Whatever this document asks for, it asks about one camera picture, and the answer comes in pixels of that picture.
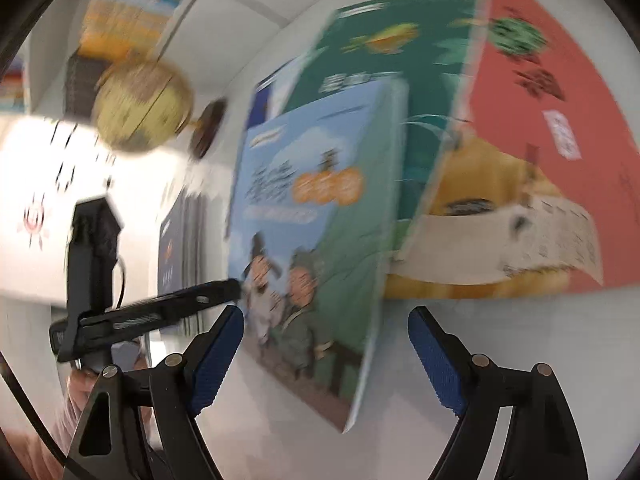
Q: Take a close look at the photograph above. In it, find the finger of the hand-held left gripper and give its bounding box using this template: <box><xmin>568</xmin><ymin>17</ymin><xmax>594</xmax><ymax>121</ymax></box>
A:
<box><xmin>160</xmin><ymin>279</ymin><xmax>242</xmax><ymax>320</ymax></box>

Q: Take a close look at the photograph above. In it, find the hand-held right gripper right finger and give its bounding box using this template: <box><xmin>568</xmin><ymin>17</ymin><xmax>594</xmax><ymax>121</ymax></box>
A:
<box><xmin>407</xmin><ymin>305</ymin><xmax>588</xmax><ymax>480</ymax></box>

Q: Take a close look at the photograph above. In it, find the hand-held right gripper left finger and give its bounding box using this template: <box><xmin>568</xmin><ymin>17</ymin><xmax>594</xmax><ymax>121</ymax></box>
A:
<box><xmin>62</xmin><ymin>304</ymin><xmax>246</xmax><ymax>480</ymax></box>

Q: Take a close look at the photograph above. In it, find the dark blue cover book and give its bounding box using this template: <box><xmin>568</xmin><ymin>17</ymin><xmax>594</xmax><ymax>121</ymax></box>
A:
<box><xmin>156</xmin><ymin>194</ymin><xmax>190</xmax><ymax>302</ymax></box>

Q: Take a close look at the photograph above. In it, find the light blue cartoon cover book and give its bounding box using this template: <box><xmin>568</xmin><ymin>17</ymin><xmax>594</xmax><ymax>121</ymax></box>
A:
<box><xmin>225</xmin><ymin>80</ymin><xmax>408</xmax><ymax>433</ymax></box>

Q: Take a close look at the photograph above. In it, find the red cover book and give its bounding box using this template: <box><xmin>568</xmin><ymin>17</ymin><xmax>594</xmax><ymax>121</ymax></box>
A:
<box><xmin>385</xmin><ymin>0</ymin><xmax>640</xmax><ymax>301</ymax></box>

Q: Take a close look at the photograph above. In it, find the green caterpillar cover book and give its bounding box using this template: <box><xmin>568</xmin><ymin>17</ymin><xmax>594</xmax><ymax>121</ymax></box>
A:
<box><xmin>280</xmin><ymin>0</ymin><xmax>478</xmax><ymax>251</ymax></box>

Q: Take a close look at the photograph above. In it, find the row of dark hardcover books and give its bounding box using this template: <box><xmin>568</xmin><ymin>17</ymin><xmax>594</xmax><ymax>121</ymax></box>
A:
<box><xmin>64</xmin><ymin>52</ymin><xmax>111</xmax><ymax>117</ymax></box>

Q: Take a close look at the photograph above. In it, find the row of yellow orange books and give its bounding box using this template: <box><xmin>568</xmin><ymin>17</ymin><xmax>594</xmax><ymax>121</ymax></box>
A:
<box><xmin>77</xmin><ymin>0</ymin><xmax>188</xmax><ymax>58</ymax></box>

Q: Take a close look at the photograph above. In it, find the person's left hand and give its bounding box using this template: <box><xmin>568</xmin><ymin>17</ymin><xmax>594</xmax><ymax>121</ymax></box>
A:
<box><xmin>66</xmin><ymin>369</ymin><xmax>102</xmax><ymax>412</ymax></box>

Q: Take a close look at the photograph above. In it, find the yellow globe on wooden base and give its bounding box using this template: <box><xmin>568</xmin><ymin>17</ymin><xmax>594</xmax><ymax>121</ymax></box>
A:
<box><xmin>91</xmin><ymin>57</ymin><xmax>230</xmax><ymax>162</ymax></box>

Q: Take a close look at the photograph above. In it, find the sun wall decal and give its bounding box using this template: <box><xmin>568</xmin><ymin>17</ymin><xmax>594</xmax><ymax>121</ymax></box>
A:
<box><xmin>15</xmin><ymin>192</ymin><xmax>53</xmax><ymax>251</ymax></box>

